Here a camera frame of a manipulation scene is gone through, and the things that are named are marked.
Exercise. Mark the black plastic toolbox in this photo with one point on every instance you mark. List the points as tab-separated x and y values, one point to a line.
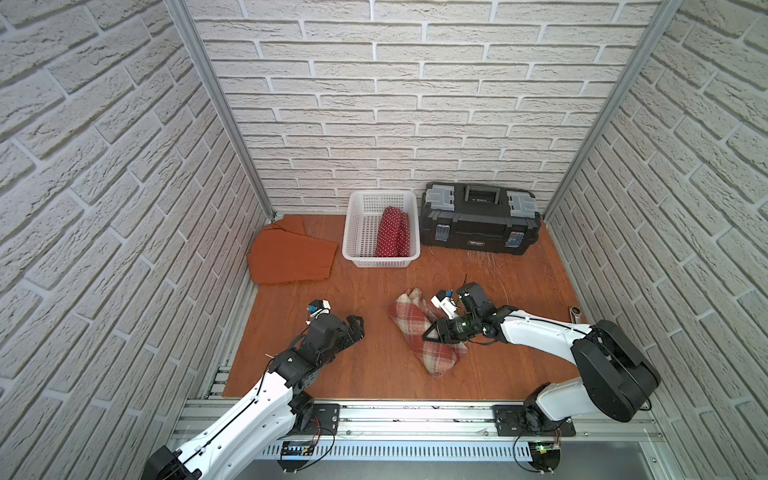
478	217

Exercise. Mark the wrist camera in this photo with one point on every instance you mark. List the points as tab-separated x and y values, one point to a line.
318	307
443	300

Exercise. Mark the red polka dot skirt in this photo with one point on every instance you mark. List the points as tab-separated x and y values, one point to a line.
393	237

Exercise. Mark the red plaid skirt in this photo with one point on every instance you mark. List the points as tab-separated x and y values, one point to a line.
413	315

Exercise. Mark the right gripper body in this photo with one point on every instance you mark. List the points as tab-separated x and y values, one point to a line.
456	330

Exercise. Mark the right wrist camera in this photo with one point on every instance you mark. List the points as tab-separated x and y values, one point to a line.
443	300

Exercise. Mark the right controller board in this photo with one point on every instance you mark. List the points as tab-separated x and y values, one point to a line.
545	457

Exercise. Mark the left controller board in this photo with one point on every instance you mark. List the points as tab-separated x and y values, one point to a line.
295	455

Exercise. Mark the controller board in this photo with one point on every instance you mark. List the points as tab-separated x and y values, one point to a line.
545	457
295	455

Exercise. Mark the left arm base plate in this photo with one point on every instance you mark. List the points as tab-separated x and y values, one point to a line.
318	416

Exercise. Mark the white plastic basket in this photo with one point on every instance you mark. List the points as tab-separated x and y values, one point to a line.
363	219

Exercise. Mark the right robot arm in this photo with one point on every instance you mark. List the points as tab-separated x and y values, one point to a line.
614	377

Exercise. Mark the orange skirt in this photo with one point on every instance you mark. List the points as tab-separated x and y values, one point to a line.
283	252

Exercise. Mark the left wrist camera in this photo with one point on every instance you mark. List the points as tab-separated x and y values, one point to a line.
318	307

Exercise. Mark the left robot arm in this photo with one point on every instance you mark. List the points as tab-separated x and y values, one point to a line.
267	413

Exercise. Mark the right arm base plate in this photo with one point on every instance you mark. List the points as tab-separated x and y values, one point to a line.
519	420

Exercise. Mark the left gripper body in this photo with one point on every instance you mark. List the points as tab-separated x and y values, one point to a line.
349	330

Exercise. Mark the aluminium mounting rail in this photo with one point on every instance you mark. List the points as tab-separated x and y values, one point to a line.
426	420

